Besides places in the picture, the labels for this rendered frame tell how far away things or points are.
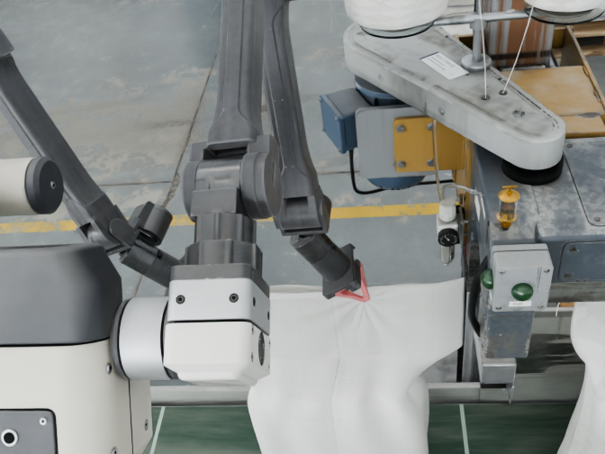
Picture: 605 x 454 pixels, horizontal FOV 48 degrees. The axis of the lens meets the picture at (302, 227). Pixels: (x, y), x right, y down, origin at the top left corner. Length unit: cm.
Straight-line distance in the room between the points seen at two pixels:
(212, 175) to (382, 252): 212
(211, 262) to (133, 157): 303
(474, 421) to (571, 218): 99
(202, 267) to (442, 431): 129
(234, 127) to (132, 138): 309
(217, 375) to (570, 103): 82
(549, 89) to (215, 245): 77
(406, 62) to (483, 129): 22
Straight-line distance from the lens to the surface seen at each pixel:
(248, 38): 89
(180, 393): 204
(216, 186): 79
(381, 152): 135
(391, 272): 279
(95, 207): 123
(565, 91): 131
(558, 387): 196
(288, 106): 106
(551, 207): 105
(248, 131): 81
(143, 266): 127
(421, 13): 108
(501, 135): 106
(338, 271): 120
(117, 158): 377
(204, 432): 198
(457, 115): 112
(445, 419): 192
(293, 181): 109
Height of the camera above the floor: 201
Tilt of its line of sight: 41 degrees down
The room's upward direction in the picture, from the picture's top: 9 degrees counter-clockwise
